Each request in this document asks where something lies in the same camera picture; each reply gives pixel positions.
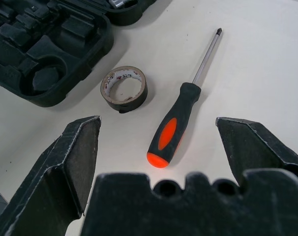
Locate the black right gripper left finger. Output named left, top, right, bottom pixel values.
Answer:
left=0, top=115, right=102, bottom=236

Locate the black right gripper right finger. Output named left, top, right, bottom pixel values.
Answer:
left=215, top=117, right=298, bottom=184

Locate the black orange Phillips screwdriver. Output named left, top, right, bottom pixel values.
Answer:
left=146, top=28, right=223, bottom=169

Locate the black tape roll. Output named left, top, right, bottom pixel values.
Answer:
left=100, top=65, right=149, bottom=114

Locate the black tool case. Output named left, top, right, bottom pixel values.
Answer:
left=0, top=0, right=173, bottom=109

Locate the silver claw hammer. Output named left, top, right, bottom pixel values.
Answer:
left=108, top=0, right=126, bottom=9

